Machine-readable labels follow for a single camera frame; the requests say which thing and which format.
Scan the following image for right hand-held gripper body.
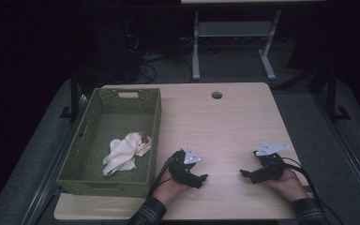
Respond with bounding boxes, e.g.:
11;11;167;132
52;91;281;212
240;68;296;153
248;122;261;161
248;142;291;185

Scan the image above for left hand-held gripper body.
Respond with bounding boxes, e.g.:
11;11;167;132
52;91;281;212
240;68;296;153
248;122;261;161
167;145;205;189

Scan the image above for white cloth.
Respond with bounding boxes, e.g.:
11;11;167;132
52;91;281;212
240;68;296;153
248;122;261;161
101;131;153;177

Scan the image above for green woven basket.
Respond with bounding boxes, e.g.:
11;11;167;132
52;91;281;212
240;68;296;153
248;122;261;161
55;87;162;199

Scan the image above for person's left hand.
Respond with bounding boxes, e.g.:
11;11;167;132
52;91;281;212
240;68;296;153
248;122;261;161
152;170;195;207

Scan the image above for person's right hand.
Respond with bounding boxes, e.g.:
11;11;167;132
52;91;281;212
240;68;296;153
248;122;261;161
260;168;309;203

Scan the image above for black metal stand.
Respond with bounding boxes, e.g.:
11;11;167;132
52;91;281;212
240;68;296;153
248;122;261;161
323;64;352;122
59;67;83;122

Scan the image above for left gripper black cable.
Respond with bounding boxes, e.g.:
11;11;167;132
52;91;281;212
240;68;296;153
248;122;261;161
147;149;183;199

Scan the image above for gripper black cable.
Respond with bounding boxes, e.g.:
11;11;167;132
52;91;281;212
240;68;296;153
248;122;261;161
147;149;183;199
280;157;346;225

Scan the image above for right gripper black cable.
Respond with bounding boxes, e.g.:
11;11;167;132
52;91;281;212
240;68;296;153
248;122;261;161
280;157;346;225

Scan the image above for aluminium rail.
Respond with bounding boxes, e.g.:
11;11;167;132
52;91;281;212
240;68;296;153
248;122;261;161
20;93;91;225
312;93;360;218

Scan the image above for black cables on floor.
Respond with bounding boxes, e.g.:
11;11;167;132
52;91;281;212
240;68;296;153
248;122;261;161
136;52;195;84

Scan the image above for white metal table frame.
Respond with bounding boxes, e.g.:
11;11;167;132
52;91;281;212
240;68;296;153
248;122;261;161
190;8;283;82

